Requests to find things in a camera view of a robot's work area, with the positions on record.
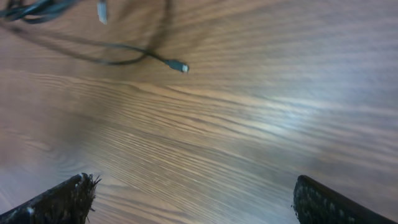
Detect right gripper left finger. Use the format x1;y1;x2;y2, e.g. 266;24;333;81
1;173;101;224

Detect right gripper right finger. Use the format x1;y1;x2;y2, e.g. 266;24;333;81
292;175;397;224

